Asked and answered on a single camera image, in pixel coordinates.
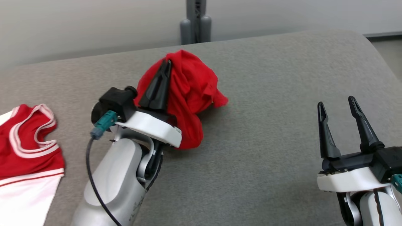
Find grey metal stand post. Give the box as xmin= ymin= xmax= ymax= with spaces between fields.
xmin=180 ymin=0 xmax=212 ymax=45

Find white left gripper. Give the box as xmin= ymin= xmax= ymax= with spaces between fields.
xmin=115 ymin=59 xmax=182 ymax=148

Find red shorts with white stripe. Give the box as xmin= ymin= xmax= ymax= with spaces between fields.
xmin=133 ymin=50 xmax=229 ymax=150

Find red and white basketball jersey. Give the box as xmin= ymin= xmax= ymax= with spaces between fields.
xmin=0 ymin=104 xmax=65 ymax=226

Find black right cable teal plug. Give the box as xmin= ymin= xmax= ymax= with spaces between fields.
xmin=373 ymin=174 xmax=402 ymax=226

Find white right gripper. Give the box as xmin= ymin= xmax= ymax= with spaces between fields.
xmin=317 ymin=96 xmax=391 ymax=192

